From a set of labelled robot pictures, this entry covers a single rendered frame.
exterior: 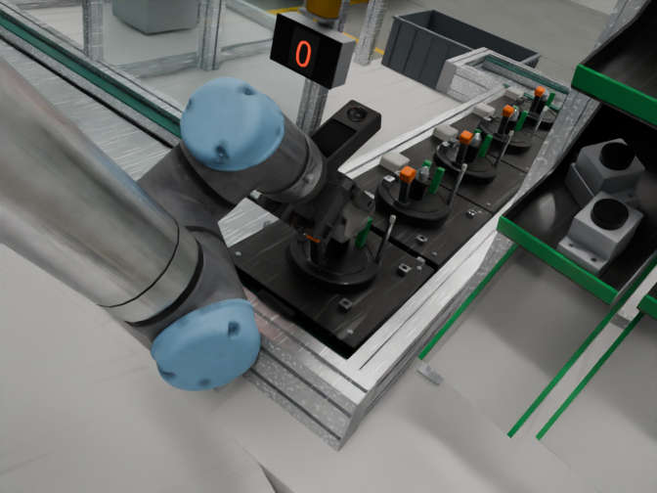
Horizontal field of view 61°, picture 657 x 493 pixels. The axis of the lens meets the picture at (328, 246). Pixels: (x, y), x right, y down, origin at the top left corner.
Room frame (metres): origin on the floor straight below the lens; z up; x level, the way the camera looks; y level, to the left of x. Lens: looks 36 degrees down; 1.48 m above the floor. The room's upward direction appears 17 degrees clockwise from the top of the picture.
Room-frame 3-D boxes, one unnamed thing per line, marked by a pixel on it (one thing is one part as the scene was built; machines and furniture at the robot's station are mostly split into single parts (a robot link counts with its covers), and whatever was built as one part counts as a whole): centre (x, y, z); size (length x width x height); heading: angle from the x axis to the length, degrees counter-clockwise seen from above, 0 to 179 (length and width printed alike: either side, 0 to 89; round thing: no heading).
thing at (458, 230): (0.89, -0.12, 1.01); 0.24 x 0.24 x 0.13; 64
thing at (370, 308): (0.66, -0.01, 0.96); 0.24 x 0.24 x 0.02; 64
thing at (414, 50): (2.77, -0.35, 0.73); 0.62 x 0.42 x 0.23; 64
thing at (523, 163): (1.33, -0.34, 1.01); 0.24 x 0.24 x 0.13; 64
